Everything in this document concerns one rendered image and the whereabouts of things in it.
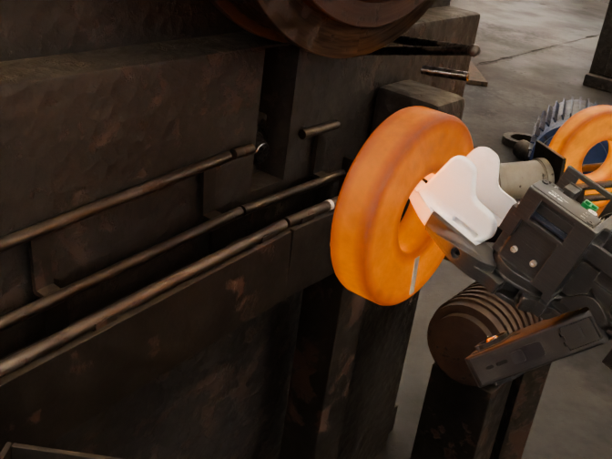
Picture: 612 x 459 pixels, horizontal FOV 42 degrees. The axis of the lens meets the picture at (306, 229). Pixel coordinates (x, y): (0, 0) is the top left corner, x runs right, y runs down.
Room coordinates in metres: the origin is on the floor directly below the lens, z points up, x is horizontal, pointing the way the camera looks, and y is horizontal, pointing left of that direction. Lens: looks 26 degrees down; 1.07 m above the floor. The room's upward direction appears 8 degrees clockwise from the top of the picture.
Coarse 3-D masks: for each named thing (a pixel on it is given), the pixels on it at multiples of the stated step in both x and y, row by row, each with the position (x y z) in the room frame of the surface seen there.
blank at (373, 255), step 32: (384, 128) 0.55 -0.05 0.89; (416, 128) 0.55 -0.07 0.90; (448, 128) 0.58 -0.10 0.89; (384, 160) 0.52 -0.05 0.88; (416, 160) 0.54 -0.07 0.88; (448, 160) 0.58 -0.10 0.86; (352, 192) 0.52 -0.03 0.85; (384, 192) 0.51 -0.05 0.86; (352, 224) 0.51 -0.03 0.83; (384, 224) 0.52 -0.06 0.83; (416, 224) 0.59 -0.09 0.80; (352, 256) 0.51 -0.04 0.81; (384, 256) 0.53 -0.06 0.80; (416, 256) 0.57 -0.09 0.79; (352, 288) 0.53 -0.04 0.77; (384, 288) 0.53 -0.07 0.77; (416, 288) 0.57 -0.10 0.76
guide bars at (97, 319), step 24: (288, 216) 0.76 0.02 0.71; (312, 216) 0.79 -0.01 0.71; (240, 240) 0.70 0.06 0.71; (264, 240) 0.72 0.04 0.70; (192, 264) 0.65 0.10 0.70; (216, 264) 0.67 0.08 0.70; (144, 288) 0.60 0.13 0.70; (168, 288) 0.62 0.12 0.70; (96, 312) 0.56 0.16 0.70; (120, 312) 0.57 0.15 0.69; (48, 336) 0.52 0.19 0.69; (72, 336) 0.53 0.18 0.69; (24, 360) 0.50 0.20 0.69
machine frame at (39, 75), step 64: (0, 0) 0.65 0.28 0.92; (64, 0) 0.70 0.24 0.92; (128, 0) 0.76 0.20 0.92; (192, 0) 0.83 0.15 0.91; (448, 0) 1.29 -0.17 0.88; (0, 64) 0.65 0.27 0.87; (64, 64) 0.67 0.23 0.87; (128, 64) 0.70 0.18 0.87; (192, 64) 0.76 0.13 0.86; (256, 64) 0.84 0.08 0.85; (320, 64) 0.93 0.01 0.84; (384, 64) 1.05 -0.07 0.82; (448, 64) 1.20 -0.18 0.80; (0, 128) 0.59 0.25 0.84; (64, 128) 0.64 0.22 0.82; (128, 128) 0.70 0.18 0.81; (192, 128) 0.77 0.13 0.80; (256, 128) 0.85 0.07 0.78; (0, 192) 0.59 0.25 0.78; (64, 192) 0.64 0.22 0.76; (192, 192) 0.77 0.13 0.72; (256, 192) 0.86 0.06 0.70; (0, 256) 0.59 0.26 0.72; (64, 256) 0.64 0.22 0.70; (128, 256) 0.70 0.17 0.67; (192, 256) 0.78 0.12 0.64; (256, 320) 0.88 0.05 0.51; (384, 320) 1.17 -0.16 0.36; (192, 384) 0.79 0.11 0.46; (256, 384) 0.90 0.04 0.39; (384, 384) 1.21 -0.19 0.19; (64, 448) 0.64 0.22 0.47; (128, 448) 0.71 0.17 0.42; (192, 448) 0.80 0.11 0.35; (256, 448) 0.91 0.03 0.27; (384, 448) 1.26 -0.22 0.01
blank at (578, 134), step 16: (592, 112) 1.13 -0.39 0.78; (608, 112) 1.12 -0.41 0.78; (560, 128) 1.13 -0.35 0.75; (576, 128) 1.11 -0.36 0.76; (592, 128) 1.12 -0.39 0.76; (608, 128) 1.13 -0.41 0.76; (560, 144) 1.11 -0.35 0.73; (576, 144) 1.11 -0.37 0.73; (592, 144) 1.12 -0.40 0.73; (608, 144) 1.17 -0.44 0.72; (576, 160) 1.11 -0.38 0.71; (608, 160) 1.16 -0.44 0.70; (592, 176) 1.15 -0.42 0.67; (608, 176) 1.14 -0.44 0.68; (592, 192) 1.13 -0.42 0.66
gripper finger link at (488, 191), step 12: (468, 156) 0.57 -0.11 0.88; (480, 156) 0.56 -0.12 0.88; (492, 156) 0.56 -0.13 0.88; (480, 168) 0.56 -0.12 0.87; (492, 168) 0.56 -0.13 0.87; (480, 180) 0.56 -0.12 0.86; (492, 180) 0.56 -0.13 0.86; (480, 192) 0.56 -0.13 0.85; (492, 192) 0.55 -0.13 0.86; (504, 192) 0.55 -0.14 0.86; (492, 204) 0.55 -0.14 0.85; (504, 204) 0.55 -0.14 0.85; (504, 216) 0.55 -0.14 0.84; (492, 240) 0.55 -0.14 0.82
